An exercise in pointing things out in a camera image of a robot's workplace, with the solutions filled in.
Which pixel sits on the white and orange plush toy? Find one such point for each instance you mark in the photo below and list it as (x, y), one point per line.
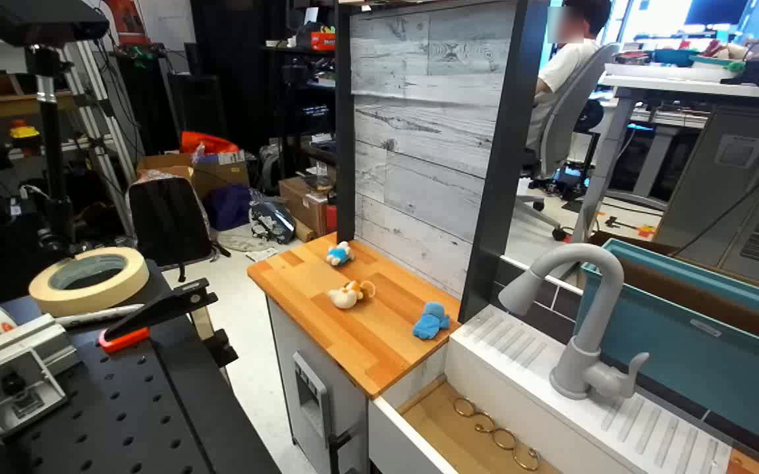
(343, 296)

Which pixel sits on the small blue white plush toy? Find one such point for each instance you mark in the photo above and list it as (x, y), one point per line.
(337, 254)

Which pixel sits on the white toy kitchen cabinet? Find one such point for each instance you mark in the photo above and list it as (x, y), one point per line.
(288, 369)

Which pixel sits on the white toy sink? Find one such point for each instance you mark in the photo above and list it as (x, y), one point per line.
(527, 390)

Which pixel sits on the grey toy faucet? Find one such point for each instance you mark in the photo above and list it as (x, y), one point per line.
(592, 327)

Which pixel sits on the small brown cardboard box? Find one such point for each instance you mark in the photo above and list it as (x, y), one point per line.
(303, 204)

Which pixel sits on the whitewashed wood back panel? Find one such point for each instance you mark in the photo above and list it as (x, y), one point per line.
(423, 134)

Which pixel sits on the purple bag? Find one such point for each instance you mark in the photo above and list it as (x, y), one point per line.
(228, 206)

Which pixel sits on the large brown cardboard box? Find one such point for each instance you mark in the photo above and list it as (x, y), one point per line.
(209, 173)

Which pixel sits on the orange cloth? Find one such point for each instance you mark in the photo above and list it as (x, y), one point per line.
(205, 142)

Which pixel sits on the black backpack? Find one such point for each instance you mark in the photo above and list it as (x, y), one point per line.
(170, 217)

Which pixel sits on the grey office chair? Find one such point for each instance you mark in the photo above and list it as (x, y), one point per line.
(564, 121)

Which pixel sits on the beige masking tape roll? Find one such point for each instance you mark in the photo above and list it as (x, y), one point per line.
(126, 281)

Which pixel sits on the seated person white shirt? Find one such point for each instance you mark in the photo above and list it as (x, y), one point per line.
(564, 57)

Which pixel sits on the teal panel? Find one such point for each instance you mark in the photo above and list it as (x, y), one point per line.
(697, 347)

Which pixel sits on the white office desk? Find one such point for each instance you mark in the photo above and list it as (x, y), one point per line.
(685, 84)

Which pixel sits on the grey metal cabinet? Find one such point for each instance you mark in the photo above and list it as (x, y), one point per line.
(735, 176)

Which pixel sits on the narrow black frame post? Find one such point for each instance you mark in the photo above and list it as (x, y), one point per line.
(343, 134)

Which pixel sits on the wide black frame post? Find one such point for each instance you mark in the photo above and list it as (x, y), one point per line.
(507, 148)

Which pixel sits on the black camera stand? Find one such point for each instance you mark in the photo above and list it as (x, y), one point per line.
(50, 148)

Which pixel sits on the grey metal bracket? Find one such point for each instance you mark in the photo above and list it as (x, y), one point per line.
(28, 396)

